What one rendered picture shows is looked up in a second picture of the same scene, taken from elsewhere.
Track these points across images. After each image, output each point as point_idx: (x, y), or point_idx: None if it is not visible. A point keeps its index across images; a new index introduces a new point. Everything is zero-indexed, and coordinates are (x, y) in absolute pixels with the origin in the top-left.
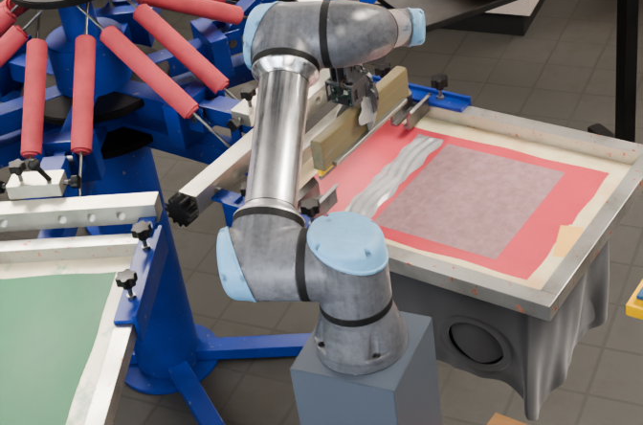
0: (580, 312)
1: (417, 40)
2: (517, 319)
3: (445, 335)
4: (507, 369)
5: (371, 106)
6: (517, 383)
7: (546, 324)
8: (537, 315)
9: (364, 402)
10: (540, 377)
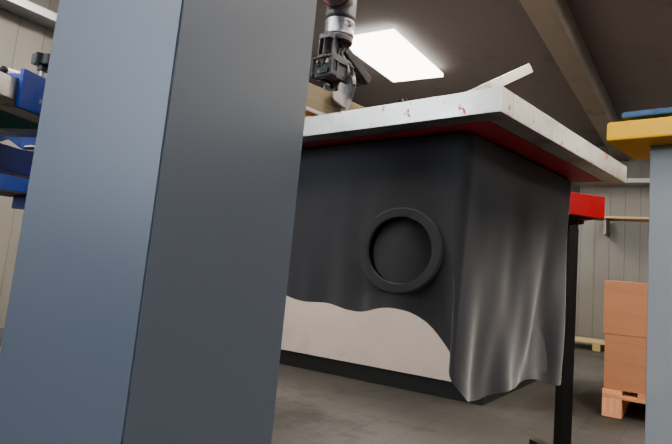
0: (532, 313)
1: None
2: (455, 185)
3: (364, 249)
4: (434, 295)
5: (347, 92)
6: (444, 323)
7: (492, 246)
8: (484, 108)
9: None
10: (475, 338)
